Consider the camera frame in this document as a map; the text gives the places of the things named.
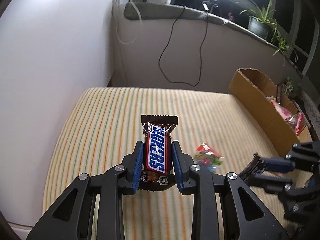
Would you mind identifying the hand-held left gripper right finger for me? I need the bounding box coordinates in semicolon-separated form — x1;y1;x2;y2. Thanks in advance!
171;141;292;240

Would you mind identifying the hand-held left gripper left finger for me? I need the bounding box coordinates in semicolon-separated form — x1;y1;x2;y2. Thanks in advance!
26;141;145;240

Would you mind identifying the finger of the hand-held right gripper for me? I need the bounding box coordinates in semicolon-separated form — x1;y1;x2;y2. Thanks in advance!
249;173;320;221
258;142;320;173

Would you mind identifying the brown chocolate bar blue label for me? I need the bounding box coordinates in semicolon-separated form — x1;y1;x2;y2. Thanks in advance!
139;114;179;192

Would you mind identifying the dark chocolate bar wrapper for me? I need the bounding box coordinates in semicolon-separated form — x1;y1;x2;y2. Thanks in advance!
239;152;262;181

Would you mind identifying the red snack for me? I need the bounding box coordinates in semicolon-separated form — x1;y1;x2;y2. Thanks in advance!
285;112;305;136

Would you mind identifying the cardboard box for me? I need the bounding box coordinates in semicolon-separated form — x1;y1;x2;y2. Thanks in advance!
229;68;313;143

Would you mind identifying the colourful candy packet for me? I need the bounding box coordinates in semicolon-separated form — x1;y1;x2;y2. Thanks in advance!
194;143;225;173

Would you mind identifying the striped bed blanket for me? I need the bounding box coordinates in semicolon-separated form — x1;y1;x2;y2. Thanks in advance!
42;87;298;240

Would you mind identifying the pink printed snack packet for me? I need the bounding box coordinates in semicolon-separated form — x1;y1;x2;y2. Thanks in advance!
266;95;293;120

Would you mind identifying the potted spider plant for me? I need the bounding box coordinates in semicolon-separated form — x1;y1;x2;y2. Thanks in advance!
237;0;300;66

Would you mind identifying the black cable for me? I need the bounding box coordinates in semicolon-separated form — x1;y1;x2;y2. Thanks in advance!
175;14;210;87
159;5;187;85

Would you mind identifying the white cable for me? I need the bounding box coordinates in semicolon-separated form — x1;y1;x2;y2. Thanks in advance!
115;0;143;46

